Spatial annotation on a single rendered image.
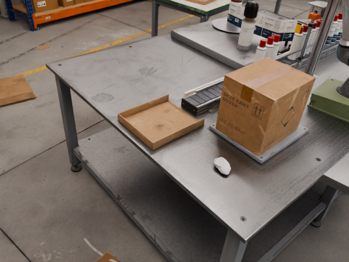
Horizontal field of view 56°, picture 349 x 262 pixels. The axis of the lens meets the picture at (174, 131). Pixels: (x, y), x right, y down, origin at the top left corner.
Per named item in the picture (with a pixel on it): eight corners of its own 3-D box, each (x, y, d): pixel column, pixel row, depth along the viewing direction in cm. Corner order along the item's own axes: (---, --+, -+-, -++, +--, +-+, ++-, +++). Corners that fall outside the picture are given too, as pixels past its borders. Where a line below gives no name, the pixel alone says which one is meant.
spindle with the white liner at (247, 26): (242, 44, 219) (252, -2, 201) (253, 49, 214) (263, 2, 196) (233, 47, 215) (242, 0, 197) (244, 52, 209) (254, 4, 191)
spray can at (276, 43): (267, 66, 195) (276, 32, 183) (274, 69, 192) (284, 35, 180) (262, 68, 192) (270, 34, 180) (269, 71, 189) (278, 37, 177)
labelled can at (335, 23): (324, 42, 232) (334, 13, 220) (331, 44, 229) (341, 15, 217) (320, 44, 229) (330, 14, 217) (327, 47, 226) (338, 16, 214)
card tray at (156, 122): (168, 100, 167) (168, 93, 164) (203, 125, 152) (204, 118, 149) (118, 120, 150) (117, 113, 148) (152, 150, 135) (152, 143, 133)
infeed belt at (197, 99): (340, 38, 253) (342, 33, 250) (350, 42, 248) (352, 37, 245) (182, 105, 162) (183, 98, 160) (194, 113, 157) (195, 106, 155)
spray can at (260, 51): (254, 71, 188) (262, 37, 176) (262, 75, 185) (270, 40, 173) (249, 74, 185) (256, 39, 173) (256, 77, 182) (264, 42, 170)
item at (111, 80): (263, 11, 307) (263, 9, 305) (442, 74, 220) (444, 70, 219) (45, 66, 191) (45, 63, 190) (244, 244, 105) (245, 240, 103)
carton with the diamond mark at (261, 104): (255, 106, 164) (267, 56, 147) (297, 129, 150) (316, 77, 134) (214, 128, 147) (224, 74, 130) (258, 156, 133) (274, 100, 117)
